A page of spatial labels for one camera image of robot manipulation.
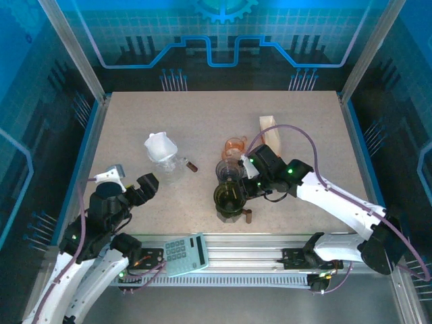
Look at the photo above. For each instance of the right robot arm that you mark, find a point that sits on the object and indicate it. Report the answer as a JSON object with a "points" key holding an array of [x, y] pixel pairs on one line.
{"points": [[337, 206]]}

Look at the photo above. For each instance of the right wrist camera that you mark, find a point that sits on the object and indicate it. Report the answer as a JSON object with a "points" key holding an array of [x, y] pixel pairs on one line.
{"points": [[249, 167]]}

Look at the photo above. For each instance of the clear glass pitcher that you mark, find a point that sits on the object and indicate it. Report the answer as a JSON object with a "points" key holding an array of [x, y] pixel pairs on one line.
{"points": [[168, 172]]}

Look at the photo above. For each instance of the aluminium frame post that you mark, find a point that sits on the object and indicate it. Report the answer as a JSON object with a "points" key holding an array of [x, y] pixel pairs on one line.
{"points": [[368, 47], [76, 50]]}

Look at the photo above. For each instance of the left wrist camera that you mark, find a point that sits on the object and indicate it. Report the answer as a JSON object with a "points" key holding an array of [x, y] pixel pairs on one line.
{"points": [[108, 175]]}

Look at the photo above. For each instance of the white paper filter stack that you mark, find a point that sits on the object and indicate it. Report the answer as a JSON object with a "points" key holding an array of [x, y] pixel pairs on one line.
{"points": [[270, 133]]}

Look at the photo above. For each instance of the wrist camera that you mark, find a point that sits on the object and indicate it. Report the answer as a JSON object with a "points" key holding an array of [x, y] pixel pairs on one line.
{"points": [[249, 167], [108, 175]]}

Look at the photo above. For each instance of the dark green glass dripper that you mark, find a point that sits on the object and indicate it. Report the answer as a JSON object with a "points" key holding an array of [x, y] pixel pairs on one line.
{"points": [[227, 202]]}

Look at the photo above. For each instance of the aluminium table side rail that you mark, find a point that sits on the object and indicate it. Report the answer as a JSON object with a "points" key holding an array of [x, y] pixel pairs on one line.
{"points": [[358, 141], [90, 141]]}

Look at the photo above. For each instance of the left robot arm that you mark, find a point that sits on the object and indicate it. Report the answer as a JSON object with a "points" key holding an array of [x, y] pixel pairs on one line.
{"points": [[101, 270]]}

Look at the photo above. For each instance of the white paper coffee filter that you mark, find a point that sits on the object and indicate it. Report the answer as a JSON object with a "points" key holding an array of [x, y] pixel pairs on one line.
{"points": [[160, 146]]}

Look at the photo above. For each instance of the light green calculator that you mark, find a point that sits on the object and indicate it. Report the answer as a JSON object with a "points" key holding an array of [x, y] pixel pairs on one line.
{"points": [[184, 254]]}

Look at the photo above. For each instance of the grey transparent plastic dripper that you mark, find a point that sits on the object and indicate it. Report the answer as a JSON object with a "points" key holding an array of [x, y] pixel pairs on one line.
{"points": [[229, 170]]}

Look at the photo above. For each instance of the beige wooden block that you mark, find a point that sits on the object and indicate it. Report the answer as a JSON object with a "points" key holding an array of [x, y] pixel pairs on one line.
{"points": [[279, 155]]}

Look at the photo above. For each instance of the aluminium extrusion rail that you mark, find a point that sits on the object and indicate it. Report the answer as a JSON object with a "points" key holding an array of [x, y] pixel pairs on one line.
{"points": [[243, 256]]}

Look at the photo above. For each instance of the orange glass cup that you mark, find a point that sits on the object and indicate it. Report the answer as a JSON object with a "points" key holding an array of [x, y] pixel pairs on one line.
{"points": [[234, 146]]}

